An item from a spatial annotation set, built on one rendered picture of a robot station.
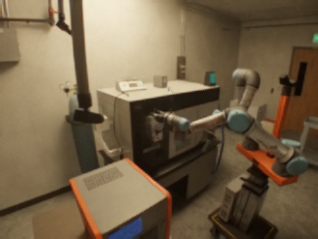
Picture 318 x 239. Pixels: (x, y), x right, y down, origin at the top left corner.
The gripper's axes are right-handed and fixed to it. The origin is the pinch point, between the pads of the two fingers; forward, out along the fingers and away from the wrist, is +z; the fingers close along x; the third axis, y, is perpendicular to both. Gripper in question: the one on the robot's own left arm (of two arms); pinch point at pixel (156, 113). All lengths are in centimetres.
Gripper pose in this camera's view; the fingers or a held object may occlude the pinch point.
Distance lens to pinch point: 126.6
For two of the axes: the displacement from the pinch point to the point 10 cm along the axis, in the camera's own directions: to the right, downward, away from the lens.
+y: 0.0, -9.4, -3.4
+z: -6.3, -2.6, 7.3
